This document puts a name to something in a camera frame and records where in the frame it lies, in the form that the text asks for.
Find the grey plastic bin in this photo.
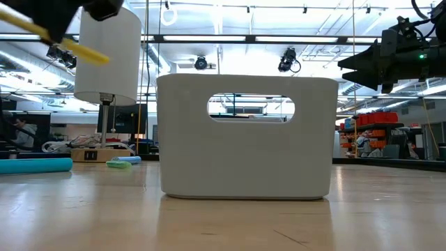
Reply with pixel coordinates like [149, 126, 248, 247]
[155, 73, 339, 201]

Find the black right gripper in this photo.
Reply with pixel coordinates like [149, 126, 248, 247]
[337, 29, 446, 94]

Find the white shade table lamp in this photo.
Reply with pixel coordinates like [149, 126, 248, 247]
[71, 6, 142, 163]

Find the black overhead frame bar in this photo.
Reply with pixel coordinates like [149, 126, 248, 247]
[139, 33, 384, 45]

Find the black overhead camera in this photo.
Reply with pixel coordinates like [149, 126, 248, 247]
[277, 47, 302, 74]
[45, 44, 78, 70]
[194, 55, 209, 71]

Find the pile of cables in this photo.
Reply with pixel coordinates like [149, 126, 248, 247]
[41, 134, 135, 154]

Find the shelf with orange bins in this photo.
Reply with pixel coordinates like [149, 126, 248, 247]
[338, 110, 406, 158]

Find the yellow hanging cable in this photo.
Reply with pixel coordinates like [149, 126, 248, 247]
[421, 97, 442, 158]

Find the person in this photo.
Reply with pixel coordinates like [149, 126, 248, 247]
[13, 116, 38, 151]

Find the white hanging ring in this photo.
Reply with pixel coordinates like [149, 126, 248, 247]
[160, 5, 178, 27]

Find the blue marker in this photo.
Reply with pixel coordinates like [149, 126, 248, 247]
[111, 155, 142, 165]
[0, 157, 74, 176]

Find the black monitor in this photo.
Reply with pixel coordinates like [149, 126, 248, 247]
[96, 103, 148, 135]

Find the yellow marker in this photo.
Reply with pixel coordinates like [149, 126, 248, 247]
[0, 7, 111, 66]

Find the green marker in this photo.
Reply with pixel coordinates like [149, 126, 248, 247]
[105, 160, 133, 170]

